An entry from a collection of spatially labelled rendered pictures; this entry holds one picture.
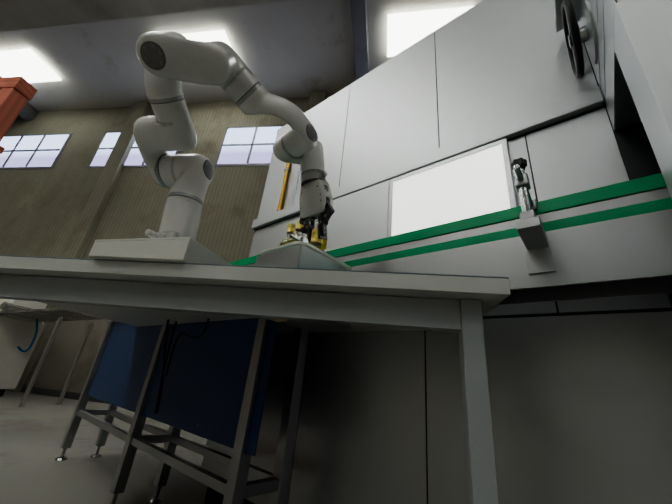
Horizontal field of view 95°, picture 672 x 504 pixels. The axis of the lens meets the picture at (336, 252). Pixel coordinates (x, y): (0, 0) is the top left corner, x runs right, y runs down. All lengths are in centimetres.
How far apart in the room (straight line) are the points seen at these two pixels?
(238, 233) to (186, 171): 416
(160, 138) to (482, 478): 102
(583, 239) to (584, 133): 47
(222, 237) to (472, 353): 478
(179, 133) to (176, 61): 19
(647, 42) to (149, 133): 106
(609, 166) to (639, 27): 38
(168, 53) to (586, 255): 95
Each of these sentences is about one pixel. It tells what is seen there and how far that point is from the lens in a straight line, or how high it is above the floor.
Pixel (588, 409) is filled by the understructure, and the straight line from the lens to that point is 93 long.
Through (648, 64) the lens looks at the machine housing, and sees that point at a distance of 78.
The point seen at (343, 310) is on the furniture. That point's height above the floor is 68.
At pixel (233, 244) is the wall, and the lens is 505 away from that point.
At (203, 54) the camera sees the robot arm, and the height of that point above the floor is 115.
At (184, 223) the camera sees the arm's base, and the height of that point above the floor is 88.
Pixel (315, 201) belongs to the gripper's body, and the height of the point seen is 100.
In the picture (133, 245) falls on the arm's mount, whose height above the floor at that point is 78.
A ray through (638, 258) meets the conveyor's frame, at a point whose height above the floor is 79.
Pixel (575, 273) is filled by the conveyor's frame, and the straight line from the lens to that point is 76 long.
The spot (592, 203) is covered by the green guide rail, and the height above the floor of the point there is 93.
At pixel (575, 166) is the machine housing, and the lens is 112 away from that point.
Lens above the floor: 53
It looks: 23 degrees up
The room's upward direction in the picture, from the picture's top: 6 degrees clockwise
